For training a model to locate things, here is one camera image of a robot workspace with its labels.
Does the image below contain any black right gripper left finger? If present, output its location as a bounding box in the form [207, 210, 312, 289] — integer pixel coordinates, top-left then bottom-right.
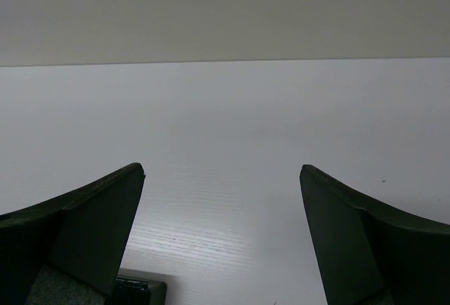
[1, 162, 145, 304]

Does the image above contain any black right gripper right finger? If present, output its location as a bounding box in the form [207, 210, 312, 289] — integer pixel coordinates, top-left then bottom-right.
[300, 164, 449, 304]

